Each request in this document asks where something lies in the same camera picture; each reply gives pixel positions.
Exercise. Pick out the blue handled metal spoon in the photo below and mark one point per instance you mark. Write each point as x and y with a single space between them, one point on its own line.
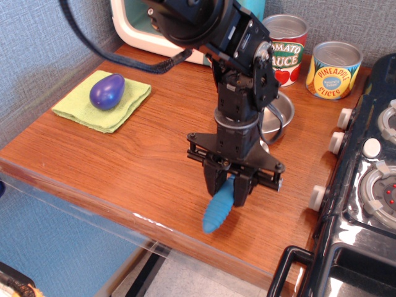
223 201

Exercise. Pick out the small steel saucepan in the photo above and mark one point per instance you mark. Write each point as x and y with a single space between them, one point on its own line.
277 116

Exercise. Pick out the tomato sauce can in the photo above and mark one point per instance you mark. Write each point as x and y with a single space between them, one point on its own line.
288 34

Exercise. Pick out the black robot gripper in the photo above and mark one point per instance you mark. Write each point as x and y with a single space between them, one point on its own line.
234 142

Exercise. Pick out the pineapple slices can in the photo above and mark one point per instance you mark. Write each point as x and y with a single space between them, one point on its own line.
333 69

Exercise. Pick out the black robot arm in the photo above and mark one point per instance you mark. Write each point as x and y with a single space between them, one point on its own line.
239 48

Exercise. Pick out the teal toy microwave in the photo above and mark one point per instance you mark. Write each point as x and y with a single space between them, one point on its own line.
133 24

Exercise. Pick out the purple toy eggplant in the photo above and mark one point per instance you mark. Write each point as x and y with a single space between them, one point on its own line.
107 92

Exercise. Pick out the black toy stove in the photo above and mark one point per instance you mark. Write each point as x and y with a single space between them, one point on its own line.
354 239

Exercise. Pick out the white stove knob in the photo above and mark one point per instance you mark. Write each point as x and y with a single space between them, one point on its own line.
336 142
316 198
344 118

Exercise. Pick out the green folded cloth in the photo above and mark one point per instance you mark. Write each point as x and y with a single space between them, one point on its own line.
77 107

